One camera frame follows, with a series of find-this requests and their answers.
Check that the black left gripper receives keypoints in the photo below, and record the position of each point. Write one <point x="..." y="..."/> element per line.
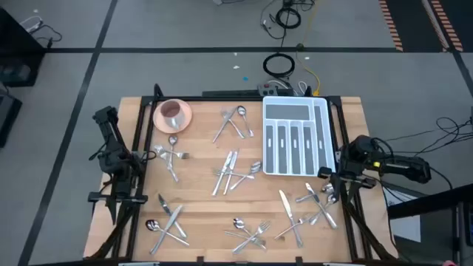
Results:
<point x="122" y="198"/>

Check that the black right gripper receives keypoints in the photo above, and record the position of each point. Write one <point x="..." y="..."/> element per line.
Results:
<point x="351" y="179"/>

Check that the silver table knife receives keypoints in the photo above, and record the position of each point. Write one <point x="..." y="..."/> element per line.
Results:
<point x="286" y="205"/>
<point x="165" y="206"/>
<point x="233" y="162"/>
<point x="226" y="164"/>
<point x="221" y="129"/>
<point x="159" y="241"/>
<point x="329" y="218"/>

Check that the silver fork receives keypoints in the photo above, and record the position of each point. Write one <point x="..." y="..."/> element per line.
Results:
<point x="284" y="233"/>
<point x="244" y="176"/>
<point x="242" y="247"/>
<point x="184" y="155"/>
<point x="237" y="129"/>
<point x="173" y="173"/>

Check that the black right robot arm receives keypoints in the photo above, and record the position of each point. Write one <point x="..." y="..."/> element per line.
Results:
<point x="403" y="168"/>

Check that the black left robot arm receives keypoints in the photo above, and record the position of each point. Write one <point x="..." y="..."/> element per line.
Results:
<point x="111" y="155"/>

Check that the white paper sheet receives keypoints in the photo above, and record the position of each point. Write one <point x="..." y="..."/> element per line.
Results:
<point x="406" y="229"/>

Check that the black beam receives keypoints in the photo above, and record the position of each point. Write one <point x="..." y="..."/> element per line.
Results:
<point x="425" y="207"/>

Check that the white cutlery tray grey liners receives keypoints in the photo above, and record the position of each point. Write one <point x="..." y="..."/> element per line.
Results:
<point x="288" y="111"/>

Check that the white mug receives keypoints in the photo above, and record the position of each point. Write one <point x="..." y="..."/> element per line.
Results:
<point x="170" y="110"/>

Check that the silver knife foreground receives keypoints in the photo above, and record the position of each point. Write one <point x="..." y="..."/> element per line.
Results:
<point x="233" y="234"/>

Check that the pink plate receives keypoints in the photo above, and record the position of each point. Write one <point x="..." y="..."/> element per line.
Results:
<point x="184" y="111"/>

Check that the grey power strip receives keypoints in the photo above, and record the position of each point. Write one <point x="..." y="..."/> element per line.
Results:
<point x="268" y="89"/>

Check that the black box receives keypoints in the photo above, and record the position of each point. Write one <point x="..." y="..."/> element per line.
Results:
<point x="7" y="118"/>

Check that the black mat orange striped edges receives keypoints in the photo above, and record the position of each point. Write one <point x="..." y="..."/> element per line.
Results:
<point x="414" y="22"/>

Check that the black cabinet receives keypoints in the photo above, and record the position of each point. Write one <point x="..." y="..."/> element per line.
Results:
<point x="15" y="40"/>

